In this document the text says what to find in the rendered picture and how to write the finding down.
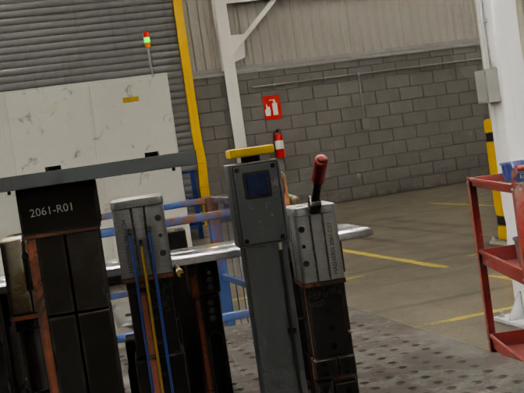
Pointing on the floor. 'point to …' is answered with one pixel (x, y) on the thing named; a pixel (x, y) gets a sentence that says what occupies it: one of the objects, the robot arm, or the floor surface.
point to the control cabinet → (91, 141)
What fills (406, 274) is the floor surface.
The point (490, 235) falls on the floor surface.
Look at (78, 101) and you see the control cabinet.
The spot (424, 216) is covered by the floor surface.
